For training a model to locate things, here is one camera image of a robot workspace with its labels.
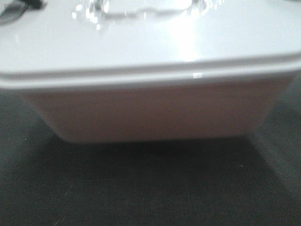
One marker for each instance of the white lidded storage bin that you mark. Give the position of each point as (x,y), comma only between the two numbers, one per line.
(142,70)

